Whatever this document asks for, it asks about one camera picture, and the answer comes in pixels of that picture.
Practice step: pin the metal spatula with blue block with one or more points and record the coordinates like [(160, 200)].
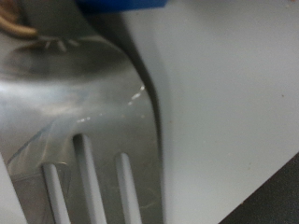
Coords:
[(93, 93)]

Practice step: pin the silver toaster oven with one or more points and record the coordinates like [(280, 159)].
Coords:
[(218, 93)]

